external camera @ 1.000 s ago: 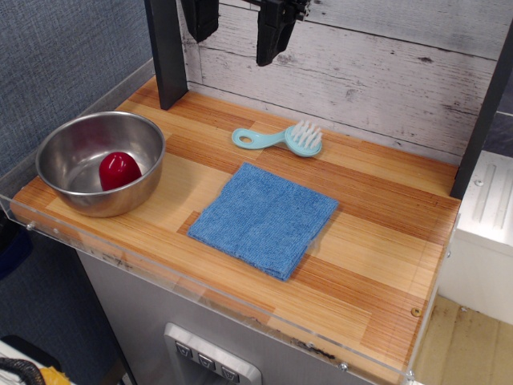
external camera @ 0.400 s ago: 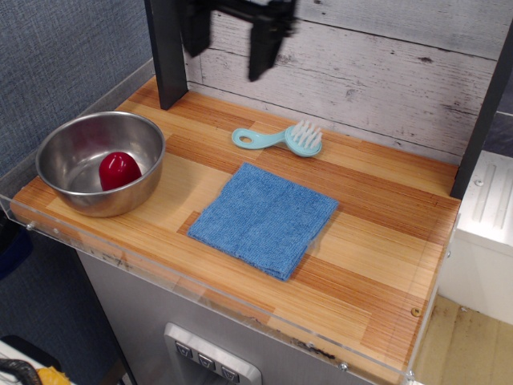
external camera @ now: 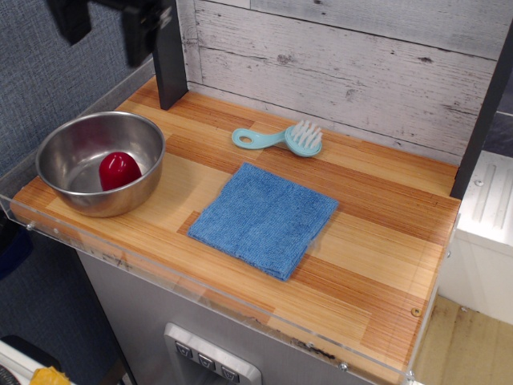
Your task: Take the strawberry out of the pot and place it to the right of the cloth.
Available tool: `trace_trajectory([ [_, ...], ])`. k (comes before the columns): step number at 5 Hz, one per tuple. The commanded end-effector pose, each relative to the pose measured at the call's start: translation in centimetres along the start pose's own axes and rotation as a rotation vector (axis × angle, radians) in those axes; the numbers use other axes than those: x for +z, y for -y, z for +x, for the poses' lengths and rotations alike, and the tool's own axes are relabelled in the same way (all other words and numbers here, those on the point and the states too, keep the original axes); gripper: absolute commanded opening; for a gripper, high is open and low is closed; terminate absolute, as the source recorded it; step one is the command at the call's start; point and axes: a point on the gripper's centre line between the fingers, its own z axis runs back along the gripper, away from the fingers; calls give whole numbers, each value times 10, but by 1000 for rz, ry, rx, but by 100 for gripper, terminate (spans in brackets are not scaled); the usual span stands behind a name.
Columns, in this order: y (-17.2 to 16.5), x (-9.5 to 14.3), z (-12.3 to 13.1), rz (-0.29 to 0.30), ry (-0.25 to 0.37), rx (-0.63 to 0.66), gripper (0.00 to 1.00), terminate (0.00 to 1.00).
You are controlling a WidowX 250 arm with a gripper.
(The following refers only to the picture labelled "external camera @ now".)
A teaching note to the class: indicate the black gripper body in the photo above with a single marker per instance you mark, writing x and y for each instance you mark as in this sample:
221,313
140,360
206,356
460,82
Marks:
138,15

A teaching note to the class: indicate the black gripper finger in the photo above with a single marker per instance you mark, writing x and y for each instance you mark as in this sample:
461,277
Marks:
139,44
72,18

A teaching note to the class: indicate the red plastic strawberry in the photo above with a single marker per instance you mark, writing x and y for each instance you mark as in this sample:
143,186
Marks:
118,169

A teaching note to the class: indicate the stainless steel pot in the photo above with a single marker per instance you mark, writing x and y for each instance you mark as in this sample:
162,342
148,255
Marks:
69,160

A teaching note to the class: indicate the blue folded cloth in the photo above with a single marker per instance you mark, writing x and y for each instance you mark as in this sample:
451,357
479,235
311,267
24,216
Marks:
264,220

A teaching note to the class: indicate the teal dish brush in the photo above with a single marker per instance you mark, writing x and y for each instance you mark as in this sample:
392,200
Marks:
303,139

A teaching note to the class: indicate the clear acrylic edge guard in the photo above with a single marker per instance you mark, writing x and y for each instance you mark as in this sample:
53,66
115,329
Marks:
358,299

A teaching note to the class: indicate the silver dispenser button panel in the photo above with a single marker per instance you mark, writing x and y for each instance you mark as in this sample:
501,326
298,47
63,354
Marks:
198,361

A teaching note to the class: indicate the white side cabinet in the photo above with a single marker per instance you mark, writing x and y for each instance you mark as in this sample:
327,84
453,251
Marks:
477,272

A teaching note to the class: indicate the dark grey left post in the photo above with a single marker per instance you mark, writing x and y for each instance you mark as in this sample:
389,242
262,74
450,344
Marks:
168,58

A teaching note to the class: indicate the dark grey post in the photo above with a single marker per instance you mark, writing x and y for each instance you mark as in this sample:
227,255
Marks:
168,58
485,118

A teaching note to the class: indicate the dark grey right post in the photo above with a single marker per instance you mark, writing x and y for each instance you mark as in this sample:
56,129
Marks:
485,118

